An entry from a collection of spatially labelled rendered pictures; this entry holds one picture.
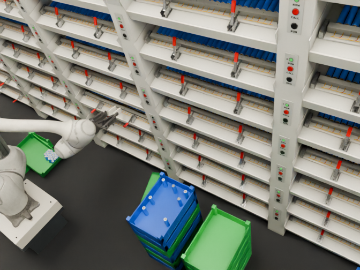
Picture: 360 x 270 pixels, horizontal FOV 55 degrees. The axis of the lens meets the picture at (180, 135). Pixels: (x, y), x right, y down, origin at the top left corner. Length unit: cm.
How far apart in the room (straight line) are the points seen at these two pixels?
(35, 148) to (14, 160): 66
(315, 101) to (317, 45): 20
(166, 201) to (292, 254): 75
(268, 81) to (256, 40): 19
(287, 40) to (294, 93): 20
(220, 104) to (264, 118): 20
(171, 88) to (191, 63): 24
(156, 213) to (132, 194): 61
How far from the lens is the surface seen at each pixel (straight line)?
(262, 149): 153
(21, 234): 217
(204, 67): 133
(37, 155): 278
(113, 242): 221
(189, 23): 123
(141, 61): 153
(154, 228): 171
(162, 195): 179
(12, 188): 207
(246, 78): 126
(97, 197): 241
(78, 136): 162
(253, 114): 139
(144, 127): 197
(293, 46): 107
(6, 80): 316
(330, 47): 107
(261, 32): 113
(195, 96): 150
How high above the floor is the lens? 191
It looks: 49 degrees down
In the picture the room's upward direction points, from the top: 15 degrees counter-clockwise
